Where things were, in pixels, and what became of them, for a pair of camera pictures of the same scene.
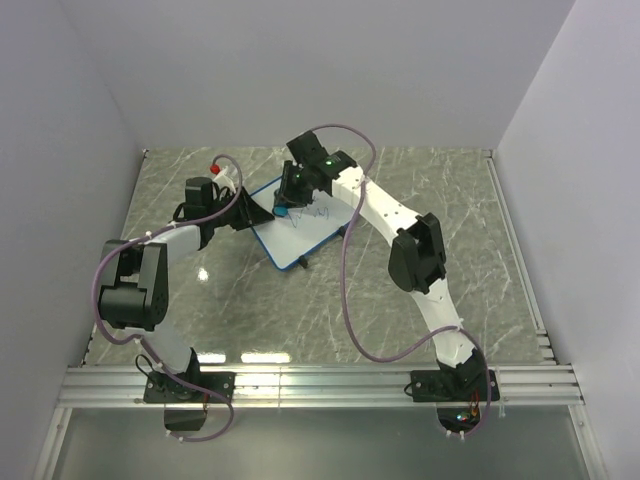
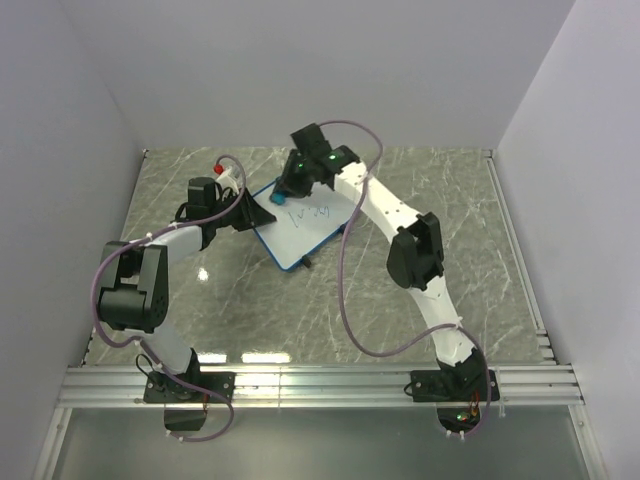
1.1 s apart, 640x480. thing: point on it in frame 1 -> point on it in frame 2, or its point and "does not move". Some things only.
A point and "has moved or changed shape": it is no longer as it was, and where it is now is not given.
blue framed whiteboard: (287, 238) does not move
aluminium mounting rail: (320, 386) does not move
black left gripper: (249, 212) does not move
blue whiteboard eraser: (280, 211) has moved or changed shape
